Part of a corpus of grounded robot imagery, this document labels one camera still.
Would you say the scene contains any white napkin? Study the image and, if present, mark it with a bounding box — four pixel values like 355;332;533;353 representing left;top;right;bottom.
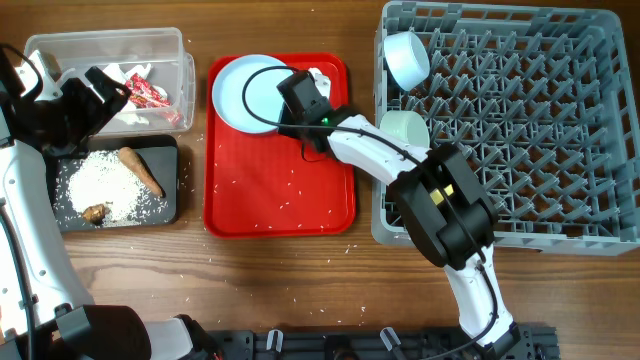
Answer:
102;62;154;126

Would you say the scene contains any red snack wrapper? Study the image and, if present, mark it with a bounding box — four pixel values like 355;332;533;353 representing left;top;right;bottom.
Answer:
120;73;182;127

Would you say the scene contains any white plastic spoon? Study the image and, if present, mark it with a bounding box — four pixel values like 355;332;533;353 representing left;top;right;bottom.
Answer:
308;68;331;99

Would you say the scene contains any brown carrot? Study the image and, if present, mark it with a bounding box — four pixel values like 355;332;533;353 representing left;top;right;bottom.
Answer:
118;147;164;198

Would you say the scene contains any white rice pile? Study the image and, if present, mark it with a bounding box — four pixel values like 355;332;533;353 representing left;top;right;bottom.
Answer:
52;150;173;231

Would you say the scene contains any large light blue plate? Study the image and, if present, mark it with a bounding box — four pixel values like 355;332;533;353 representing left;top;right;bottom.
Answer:
211;54;293;134

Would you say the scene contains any brown food scrap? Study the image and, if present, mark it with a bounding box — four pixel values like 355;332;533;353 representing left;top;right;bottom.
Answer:
82;204;109;226

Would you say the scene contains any green bowl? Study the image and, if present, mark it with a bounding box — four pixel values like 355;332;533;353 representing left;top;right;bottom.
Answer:
379;110;430;148

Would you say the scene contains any small light blue bowl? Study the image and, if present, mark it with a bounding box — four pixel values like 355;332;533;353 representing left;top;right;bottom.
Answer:
383;32;430;91

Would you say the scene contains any yellow plastic cup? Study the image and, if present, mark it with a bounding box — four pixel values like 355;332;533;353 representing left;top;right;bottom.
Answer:
430;185;454;206

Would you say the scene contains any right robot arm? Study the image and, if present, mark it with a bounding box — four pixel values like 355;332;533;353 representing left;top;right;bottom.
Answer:
277;70;519;359

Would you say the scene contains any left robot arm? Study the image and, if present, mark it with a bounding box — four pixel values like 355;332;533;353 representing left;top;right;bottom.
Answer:
1;44;224;359

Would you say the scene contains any clear plastic waste bin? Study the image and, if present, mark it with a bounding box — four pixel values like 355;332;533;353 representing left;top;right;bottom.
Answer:
25;27;196;137

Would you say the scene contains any black waste tray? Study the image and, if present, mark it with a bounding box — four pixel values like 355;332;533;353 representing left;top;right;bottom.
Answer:
45;135;179;233

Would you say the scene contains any grey dishwasher rack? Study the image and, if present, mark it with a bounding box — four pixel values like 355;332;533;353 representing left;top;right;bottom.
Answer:
374;1;639;256

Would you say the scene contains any red serving tray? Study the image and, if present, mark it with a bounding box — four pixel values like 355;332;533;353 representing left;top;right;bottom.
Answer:
202;51;357;240

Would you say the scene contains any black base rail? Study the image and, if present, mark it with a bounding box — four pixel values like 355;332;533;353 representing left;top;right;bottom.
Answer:
209;325;561;360

